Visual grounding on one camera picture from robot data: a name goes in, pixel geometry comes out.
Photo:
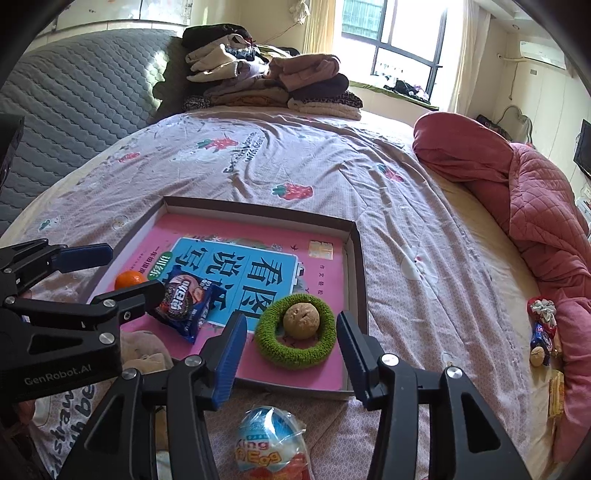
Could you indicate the white and red egg packet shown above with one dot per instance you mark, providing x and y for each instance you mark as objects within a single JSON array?
[{"x": 270, "y": 443}]

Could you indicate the green fuzzy scrunchie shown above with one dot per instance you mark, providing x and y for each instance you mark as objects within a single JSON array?
[{"x": 272, "y": 350}]

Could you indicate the dark patterned bag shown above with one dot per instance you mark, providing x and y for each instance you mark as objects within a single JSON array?
[{"x": 494, "y": 125}]

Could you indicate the dark framed window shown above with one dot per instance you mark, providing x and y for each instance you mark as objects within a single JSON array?
[{"x": 401, "y": 27}]

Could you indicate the small blue wrapped candy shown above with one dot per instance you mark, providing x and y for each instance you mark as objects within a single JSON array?
[{"x": 540, "y": 339}]

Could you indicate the white worn wall cabinet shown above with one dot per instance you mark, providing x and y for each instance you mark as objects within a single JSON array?
[{"x": 115, "y": 11}]

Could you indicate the shallow grey cardboard box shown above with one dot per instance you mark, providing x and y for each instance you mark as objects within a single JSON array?
[{"x": 355, "y": 258}]

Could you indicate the red white fabric ornament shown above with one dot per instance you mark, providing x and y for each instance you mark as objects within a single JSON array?
[{"x": 544, "y": 310}]

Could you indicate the green windowsill cushion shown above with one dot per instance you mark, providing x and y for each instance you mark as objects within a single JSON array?
[{"x": 369, "y": 90}]

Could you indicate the pink quilted blanket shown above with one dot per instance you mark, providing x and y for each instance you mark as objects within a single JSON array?
[{"x": 549, "y": 207}]

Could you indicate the blue snack packet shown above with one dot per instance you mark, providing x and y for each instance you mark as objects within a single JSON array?
[{"x": 184, "y": 300}]

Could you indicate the orange tangerine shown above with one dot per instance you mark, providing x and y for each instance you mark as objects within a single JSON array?
[{"x": 129, "y": 279}]

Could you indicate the small brown walnut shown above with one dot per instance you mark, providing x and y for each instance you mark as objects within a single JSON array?
[{"x": 537, "y": 356}]

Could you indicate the cream bed sheet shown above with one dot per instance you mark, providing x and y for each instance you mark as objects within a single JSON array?
[{"x": 498, "y": 258}]

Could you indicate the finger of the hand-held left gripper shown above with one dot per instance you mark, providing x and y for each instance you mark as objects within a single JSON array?
[
  {"x": 134, "y": 300},
  {"x": 85, "y": 257}
]

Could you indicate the cream curtain with tieback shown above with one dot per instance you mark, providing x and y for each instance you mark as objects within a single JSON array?
[{"x": 323, "y": 27}]

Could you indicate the plain cream curtain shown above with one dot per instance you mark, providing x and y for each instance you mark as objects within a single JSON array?
[{"x": 466, "y": 55}]

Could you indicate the pink and blue book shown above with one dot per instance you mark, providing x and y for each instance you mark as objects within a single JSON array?
[{"x": 314, "y": 286}]

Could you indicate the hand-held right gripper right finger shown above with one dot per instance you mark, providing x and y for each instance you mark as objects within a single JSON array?
[{"x": 353, "y": 364}]

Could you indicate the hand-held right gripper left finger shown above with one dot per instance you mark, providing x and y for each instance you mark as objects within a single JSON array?
[{"x": 231, "y": 360}]

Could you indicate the white air conditioner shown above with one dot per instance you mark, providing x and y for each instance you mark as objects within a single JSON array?
[{"x": 542, "y": 54}]

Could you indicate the yellow snack packet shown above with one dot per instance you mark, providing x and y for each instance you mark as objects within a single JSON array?
[{"x": 556, "y": 397}]

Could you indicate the grey quilted headboard cover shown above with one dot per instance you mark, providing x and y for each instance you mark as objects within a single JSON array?
[{"x": 69, "y": 92}]

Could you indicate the black flat television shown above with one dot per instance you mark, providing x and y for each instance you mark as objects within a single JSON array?
[{"x": 584, "y": 147}]

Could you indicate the pile of folded clothes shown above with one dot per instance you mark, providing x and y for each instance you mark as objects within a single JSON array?
[{"x": 258, "y": 92}]

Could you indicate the dark clothes on windowsill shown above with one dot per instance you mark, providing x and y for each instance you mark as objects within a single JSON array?
[{"x": 406, "y": 87}]

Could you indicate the pink pillow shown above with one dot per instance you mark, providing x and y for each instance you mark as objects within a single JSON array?
[{"x": 461, "y": 147}]

